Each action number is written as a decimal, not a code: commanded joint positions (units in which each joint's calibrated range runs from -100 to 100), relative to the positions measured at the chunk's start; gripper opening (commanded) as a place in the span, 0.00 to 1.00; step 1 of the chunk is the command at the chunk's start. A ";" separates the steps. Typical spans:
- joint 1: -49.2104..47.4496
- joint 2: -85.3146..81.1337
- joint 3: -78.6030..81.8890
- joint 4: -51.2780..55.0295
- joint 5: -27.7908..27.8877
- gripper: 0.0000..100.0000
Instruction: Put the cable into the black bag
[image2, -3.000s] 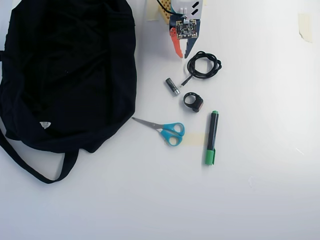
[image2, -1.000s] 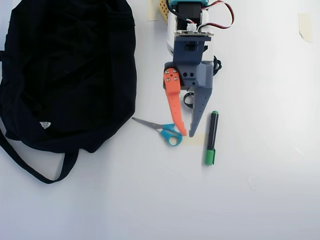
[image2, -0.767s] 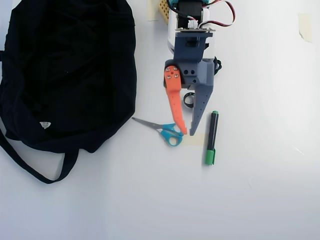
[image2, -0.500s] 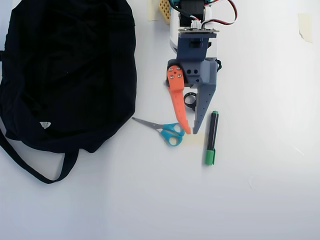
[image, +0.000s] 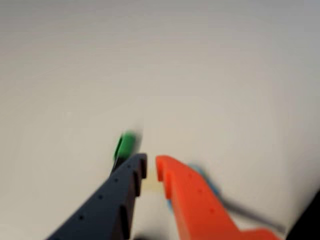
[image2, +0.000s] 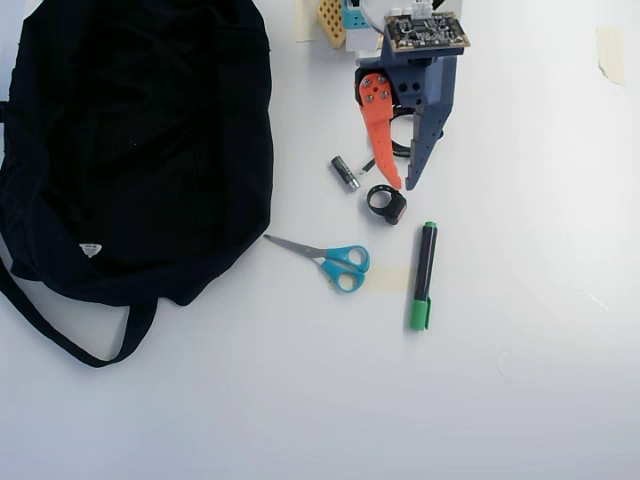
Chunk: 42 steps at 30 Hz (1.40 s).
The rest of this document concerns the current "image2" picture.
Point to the yellow perforated block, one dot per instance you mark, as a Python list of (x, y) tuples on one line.
[(330, 20)]

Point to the black fabric bag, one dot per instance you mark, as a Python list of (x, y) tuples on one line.
[(125, 150)]

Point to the bare camera circuit board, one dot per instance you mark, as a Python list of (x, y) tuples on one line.
[(425, 32)]

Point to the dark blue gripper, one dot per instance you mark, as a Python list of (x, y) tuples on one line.
[(429, 86)]

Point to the beige masking tape strip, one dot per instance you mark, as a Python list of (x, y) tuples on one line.
[(611, 52), (390, 279), (306, 20)]

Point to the green black marker pen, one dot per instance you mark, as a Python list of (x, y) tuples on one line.
[(424, 270)]

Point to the black cylindrical battery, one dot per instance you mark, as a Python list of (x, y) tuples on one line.
[(345, 173)]

